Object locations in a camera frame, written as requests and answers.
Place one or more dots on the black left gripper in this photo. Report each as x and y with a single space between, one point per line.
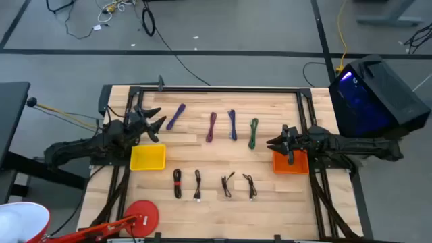
139 122

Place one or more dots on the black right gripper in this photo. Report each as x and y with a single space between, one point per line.
296 139

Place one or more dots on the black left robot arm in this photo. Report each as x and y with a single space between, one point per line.
84 145

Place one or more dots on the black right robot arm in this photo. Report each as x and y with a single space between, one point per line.
354 145

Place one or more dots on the orange plastic basket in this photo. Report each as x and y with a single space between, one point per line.
283 167

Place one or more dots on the yellow plastic basket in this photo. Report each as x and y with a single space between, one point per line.
148 158

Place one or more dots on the red desk lamp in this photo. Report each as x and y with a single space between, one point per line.
141 216

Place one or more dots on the black computer case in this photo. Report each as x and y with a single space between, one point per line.
388 94

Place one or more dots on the yellow stick with black knob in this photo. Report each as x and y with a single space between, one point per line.
31 101

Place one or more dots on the black desk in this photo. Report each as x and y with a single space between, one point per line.
10 111

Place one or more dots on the grey desk leg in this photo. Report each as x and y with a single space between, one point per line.
388 20

